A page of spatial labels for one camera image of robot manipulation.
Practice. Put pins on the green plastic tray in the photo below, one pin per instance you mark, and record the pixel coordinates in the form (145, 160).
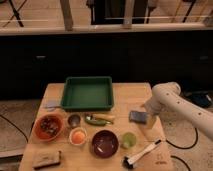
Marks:
(88, 94)

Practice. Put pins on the orange bowl with food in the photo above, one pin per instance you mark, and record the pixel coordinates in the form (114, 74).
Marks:
(48, 127)

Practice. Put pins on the white handled black brush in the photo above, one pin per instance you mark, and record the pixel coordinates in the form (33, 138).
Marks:
(129, 162)

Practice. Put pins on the blue sponge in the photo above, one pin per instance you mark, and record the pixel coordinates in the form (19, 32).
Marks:
(139, 117)

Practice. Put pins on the dark purple bowl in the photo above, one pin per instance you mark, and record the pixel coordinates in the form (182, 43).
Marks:
(104, 144)

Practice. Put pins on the green cup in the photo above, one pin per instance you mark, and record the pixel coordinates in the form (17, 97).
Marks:
(128, 140)

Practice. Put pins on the wooden handled utensil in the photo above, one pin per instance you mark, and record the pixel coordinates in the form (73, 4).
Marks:
(106, 117)

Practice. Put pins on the small metal cup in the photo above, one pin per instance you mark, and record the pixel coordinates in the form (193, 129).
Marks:
(74, 120)

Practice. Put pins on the small bowl with orange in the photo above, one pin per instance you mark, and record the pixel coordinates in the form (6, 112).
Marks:
(78, 136)

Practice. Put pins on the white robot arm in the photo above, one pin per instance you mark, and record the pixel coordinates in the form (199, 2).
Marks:
(168, 95)

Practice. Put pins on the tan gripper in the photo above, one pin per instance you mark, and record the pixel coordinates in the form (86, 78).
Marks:
(150, 121)

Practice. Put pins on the small blue grey cloth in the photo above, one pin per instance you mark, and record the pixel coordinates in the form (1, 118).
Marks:
(52, 105)

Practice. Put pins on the green chili pepper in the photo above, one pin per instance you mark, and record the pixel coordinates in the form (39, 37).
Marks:
(96, 122)

